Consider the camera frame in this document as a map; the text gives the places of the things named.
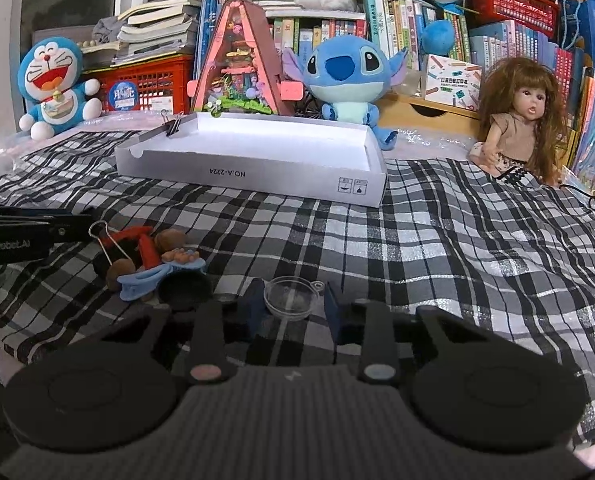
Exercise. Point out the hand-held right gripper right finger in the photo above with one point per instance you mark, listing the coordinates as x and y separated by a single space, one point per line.
335 312

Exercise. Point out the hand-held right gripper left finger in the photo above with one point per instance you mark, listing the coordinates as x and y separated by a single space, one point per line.
251 307

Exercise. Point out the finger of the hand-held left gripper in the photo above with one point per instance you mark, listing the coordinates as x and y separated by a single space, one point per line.
70 227

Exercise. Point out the clear round container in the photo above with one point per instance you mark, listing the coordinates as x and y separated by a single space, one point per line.
290 300

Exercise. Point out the black round lid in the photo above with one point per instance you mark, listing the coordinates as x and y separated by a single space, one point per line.
185 292

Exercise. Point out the white cardboard box tray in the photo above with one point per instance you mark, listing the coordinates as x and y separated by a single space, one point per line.
277 172

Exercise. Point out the clear plastic bag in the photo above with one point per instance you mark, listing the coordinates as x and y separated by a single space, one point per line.
0 157

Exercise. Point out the black white plaid blanket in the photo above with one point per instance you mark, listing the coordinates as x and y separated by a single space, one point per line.
427 260

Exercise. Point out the blue white cat plush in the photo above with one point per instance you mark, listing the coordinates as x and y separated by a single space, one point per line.
52 85

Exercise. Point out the red plastic basket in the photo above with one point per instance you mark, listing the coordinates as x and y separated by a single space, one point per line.
512 5
147 80

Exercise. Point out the grey cloth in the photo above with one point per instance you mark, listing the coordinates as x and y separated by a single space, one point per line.
108 29

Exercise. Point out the wooden drawer box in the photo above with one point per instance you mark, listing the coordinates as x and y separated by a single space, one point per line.
427 115

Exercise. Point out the stack of books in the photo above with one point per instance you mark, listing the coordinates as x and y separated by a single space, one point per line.
157 25

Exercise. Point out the window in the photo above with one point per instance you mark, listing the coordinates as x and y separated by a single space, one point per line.
72 0

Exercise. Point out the pink triangular house model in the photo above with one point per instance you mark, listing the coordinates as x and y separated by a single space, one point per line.
237 60

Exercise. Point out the blue alien plush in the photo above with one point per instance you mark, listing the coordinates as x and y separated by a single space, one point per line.
347 75

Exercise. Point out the white printed carton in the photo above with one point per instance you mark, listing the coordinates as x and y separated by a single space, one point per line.
452 82

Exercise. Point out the long haired doll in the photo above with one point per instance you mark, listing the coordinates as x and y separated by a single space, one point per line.
522 105

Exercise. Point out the row of colourful books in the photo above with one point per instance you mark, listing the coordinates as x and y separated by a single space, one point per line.
392 25

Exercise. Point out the row of pale blue books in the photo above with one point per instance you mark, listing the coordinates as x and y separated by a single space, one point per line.
517 50

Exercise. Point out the blue bag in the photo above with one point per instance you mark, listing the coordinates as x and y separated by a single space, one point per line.
590 30

